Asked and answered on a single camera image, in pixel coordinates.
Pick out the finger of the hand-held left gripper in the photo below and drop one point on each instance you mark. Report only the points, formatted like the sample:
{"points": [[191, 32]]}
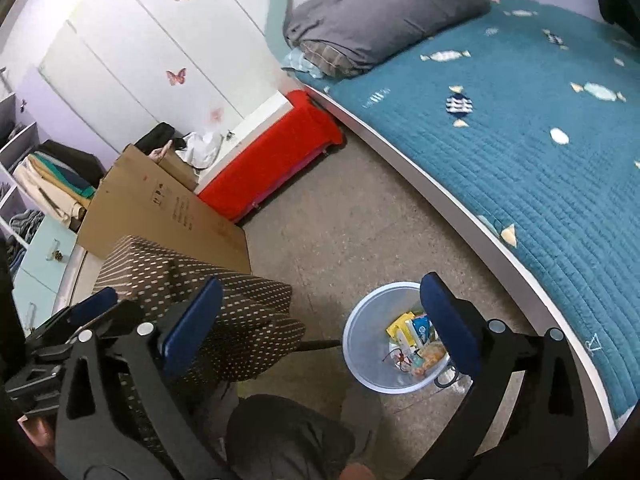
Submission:
{"points": [[95, 305], [125, 315]]}

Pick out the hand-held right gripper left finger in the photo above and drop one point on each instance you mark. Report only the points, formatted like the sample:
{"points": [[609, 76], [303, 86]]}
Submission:
{"points": [[192, 325]]}

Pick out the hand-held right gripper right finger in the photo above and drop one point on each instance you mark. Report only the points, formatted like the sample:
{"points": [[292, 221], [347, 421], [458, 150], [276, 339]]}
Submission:
{"points": [[450, 325]]}

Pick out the blue packet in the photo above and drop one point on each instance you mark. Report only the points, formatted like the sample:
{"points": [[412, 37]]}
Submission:
{"points": [[422, 330]]}

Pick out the white orange-print plastic bag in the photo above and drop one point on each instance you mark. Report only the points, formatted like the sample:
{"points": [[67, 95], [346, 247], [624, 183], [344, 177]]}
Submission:
{"points": [[431, 357]]}

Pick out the yellow packet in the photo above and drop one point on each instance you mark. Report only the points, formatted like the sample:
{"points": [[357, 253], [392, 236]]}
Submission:
{"points": [[398, 329]]}

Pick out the pale blue plastic bin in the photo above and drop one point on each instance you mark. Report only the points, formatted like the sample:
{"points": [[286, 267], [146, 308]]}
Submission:
{"points": [[365, 345]]}

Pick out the person's left forearm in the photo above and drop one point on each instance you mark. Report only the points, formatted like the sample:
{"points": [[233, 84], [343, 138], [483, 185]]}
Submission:
{"points": [[37, 435]]}

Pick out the round polka-dot table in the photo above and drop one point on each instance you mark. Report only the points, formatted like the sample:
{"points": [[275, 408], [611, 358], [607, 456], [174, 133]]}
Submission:
{"points": [[250, 310]]}

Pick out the folded jeans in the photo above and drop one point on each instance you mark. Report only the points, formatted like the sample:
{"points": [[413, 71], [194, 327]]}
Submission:
{"points": [[25, 225]]}

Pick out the large cardboard box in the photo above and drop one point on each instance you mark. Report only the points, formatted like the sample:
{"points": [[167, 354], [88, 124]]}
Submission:
{"points": [[150, 210]]}

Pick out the green jacket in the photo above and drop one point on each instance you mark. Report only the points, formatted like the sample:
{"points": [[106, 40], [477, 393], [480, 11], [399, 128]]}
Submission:
{"points": [[70, 182]]}

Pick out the cream jacket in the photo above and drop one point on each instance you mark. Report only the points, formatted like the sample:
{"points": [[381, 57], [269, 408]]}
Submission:
{"points": [[45, 190]]}

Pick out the person's leg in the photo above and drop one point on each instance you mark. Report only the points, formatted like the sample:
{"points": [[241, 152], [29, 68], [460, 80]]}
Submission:
{"points": [[285, 440]]}

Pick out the black coat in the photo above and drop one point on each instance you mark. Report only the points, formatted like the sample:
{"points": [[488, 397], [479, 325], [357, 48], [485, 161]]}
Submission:
{"points": [[75, 157]]}

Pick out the teal bunk bed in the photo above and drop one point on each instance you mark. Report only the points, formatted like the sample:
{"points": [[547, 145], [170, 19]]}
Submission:
{"points": [[400, 160]]}

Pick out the black bag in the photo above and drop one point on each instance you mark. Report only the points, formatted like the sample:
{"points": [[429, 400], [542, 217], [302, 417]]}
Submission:
{"points": [[155, 137]]}

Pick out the teal bed sheet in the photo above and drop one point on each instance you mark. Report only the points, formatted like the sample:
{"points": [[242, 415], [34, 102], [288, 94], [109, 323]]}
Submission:
{"points": [[525, 160]]}

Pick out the red box with white top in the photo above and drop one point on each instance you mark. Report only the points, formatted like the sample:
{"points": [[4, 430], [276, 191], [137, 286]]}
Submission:
{"points": [[270, 160]]}

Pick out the faint butterfly sticker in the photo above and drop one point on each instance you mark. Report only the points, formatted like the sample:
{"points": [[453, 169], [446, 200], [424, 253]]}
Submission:
{"points": [[215, 113]]}

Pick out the pink butterfly sticker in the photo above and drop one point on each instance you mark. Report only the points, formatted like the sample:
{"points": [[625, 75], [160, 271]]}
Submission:
{"points": [[176, 76]]}

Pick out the white wardrobe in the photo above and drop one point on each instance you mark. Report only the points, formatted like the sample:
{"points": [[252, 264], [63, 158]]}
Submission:
{"points": [[150, 35]]}

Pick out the grey duvet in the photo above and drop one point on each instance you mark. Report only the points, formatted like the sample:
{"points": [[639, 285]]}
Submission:
{"points": [[380, 10]]}

